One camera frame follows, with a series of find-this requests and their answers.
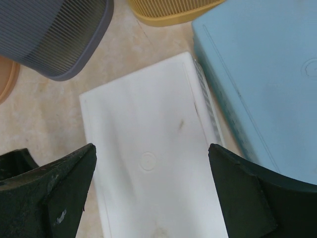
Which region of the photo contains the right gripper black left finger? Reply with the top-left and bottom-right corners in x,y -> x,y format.
0,143 -> 97,238

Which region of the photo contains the grey slatted waste bin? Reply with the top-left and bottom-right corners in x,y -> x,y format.
0,0 -> 114,81

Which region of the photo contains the blue plastic basket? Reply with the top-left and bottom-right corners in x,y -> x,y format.
192,0 -> 317,184

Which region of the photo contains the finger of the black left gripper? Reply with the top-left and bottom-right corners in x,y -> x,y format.
0,148 -> 39,181

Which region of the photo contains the peach capybara print bucket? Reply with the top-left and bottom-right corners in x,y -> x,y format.
0,56 -> 20,104

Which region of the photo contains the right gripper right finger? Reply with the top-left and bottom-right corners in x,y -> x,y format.
209,144 -> 317,238

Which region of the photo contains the white plastic basket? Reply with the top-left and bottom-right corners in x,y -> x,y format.
80,52 -> 227,238

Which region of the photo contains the yellow slatted waste bin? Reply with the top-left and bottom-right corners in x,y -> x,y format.
128,0 -> 224,27

